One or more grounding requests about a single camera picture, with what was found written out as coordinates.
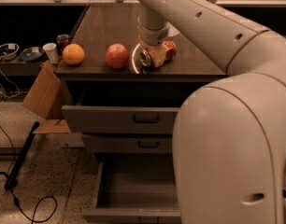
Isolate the grey drawer cabinet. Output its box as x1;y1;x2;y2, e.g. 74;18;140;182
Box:
56;4;224;153

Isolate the grey middle drawer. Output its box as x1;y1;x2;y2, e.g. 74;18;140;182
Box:
82;133;172;154

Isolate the metal bowl on shelf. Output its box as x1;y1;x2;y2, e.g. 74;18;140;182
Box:
0;43;19;61

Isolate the blue bowl on shelf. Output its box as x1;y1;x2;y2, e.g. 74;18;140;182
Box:
20;47;44;63

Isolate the grey bottom drawer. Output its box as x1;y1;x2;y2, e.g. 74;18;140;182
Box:
83;154;181;224

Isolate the brown cardboard box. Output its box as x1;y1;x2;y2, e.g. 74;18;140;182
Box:
22;62;70;134

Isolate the grey top drawer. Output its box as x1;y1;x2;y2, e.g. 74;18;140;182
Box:
62;81;198;134

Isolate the grey drawer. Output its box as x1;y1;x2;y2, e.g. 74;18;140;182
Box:
82;133;172;154
83;154;181;224
62;81;198;134

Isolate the red apple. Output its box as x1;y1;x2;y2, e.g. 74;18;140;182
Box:
106;44;129;69

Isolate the white ceramic bowl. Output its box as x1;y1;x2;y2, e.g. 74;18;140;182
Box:
167;22;179;37

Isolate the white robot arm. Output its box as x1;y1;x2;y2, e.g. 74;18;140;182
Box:
138;0;286;224

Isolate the white paper cup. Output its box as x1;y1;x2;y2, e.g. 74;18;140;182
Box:
43;43;59;63

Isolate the orange fruit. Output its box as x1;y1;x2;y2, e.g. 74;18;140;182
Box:
62;44;85;65

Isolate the red coke can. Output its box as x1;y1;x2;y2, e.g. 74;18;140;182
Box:
140;40;177;68

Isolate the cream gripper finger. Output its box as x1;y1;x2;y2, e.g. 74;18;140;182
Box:
144;45;166;68

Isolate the dark glass jar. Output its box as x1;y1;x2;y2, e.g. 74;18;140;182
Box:
56;34;70;54

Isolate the black stand leg left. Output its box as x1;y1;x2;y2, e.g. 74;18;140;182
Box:
5;121;39;189

